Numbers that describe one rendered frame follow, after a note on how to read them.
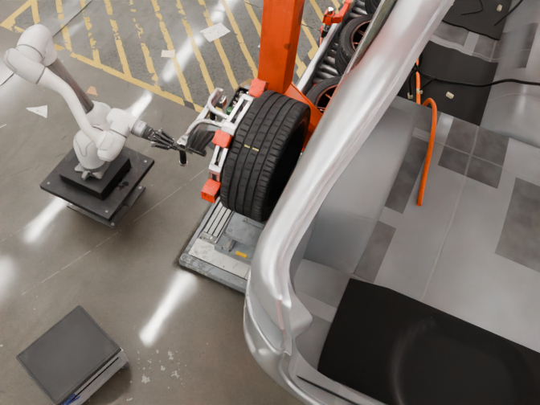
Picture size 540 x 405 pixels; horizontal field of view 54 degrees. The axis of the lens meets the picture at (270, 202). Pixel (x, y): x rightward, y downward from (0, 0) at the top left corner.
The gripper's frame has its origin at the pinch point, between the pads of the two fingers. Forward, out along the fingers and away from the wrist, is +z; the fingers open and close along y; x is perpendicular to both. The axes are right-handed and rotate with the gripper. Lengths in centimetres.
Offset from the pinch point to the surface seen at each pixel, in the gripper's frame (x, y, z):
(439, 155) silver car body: -68, 22, 120
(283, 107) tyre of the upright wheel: -58, 11, 40
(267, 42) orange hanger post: -58, 44, 19
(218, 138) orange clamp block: -50, -17, 19
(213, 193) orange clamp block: -26.4, -30.9, 28.0
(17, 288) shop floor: 87, -86, -50
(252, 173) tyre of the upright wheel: -47, -23, 40
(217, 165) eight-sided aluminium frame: -35.5, -21.4, 23.9
